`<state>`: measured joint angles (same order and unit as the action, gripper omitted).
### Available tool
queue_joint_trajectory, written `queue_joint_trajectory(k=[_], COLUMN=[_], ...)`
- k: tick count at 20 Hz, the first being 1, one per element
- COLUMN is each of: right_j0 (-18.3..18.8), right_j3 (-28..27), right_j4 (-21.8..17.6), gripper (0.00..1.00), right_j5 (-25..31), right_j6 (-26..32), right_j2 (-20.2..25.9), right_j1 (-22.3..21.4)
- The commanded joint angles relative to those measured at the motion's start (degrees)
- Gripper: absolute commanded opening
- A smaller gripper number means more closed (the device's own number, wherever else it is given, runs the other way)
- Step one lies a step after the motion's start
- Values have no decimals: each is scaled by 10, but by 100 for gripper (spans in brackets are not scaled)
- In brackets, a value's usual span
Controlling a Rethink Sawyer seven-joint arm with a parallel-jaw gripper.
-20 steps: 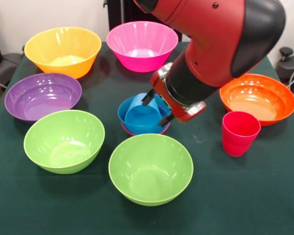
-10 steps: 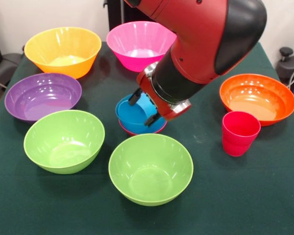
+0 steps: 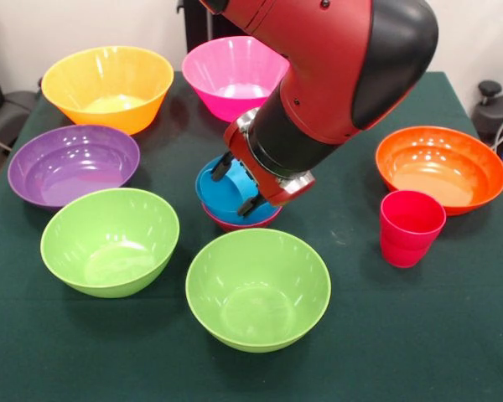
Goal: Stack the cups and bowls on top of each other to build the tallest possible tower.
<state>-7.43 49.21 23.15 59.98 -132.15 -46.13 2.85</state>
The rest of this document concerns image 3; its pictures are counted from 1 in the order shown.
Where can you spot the shallow orange plastic bowl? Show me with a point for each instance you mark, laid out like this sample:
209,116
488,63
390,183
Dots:
440,171

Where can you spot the red plastic cup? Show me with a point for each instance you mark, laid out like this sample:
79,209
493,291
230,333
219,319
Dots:
406,243

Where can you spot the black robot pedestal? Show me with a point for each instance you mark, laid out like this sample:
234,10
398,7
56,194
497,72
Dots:
197,21

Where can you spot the light green plastic bowl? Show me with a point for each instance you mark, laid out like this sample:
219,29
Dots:
109,238
255,293

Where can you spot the large yellow-orange plastic bowl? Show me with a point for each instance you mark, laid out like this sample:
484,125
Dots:
109,71

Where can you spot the small blue plastic bowl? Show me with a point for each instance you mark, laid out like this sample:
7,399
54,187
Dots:
209,197

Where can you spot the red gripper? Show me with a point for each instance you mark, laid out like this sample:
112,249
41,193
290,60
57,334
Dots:
251,167

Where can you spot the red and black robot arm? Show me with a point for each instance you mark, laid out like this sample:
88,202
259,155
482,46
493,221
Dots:
339,63

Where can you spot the small red plastic bowl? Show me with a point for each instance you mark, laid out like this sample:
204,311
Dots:
234,228

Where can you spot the black floor stand base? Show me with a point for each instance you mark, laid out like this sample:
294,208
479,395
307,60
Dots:
494,113

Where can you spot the blue plastic cup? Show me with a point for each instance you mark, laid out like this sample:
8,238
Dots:
241,180

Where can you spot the shallow purple plastic bowl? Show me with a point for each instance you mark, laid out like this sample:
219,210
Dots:
71,163

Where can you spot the large pink plastic bowl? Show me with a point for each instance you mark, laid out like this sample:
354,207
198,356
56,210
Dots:
226,71

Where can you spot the dark green table cloth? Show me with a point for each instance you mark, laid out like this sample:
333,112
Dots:
251,377

